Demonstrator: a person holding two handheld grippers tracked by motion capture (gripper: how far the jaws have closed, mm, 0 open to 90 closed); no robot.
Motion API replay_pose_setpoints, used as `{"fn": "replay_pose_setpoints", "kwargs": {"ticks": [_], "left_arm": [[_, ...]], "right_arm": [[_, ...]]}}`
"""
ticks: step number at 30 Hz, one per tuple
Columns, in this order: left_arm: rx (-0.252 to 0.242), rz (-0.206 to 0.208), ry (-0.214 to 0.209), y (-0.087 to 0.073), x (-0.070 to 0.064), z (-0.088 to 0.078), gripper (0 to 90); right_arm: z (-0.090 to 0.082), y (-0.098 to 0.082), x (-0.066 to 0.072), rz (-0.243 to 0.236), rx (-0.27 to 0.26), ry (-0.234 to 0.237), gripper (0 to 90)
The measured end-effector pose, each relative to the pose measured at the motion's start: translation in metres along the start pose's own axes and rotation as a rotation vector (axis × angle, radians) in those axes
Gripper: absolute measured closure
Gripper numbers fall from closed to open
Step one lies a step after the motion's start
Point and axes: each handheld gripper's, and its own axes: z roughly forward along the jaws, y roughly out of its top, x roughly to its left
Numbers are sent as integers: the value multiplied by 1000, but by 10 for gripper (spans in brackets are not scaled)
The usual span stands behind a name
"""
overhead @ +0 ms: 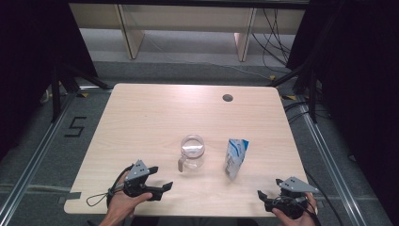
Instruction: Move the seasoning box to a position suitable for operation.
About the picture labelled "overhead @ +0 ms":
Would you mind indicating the person's right hand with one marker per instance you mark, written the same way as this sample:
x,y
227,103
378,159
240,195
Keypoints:
x,y
296,222

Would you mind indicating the clear jar with beige lid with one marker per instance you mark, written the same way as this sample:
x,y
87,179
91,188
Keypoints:
x,y
192,161

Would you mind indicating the white and blue pouch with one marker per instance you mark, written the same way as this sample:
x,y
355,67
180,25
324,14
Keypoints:
x,y
234,158

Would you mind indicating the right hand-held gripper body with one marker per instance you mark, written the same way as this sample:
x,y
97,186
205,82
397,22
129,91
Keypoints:
x,y
296,185

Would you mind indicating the metal floor rail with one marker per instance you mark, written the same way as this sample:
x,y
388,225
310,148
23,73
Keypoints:
x,y
37,153
326,163

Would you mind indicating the person's left hand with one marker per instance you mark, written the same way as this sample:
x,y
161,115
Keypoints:
x,y
122,205

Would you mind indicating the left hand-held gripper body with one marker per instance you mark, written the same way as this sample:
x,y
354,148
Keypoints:
x,y
136,171

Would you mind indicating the black curtain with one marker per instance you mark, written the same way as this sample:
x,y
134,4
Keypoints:
x,y
360,78
25,62

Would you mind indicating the black frame beam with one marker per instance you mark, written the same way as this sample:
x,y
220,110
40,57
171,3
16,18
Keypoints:
x,y
188,2

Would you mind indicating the black metal stand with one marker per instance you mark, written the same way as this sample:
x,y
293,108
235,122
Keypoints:
x,y
312,94
55,94

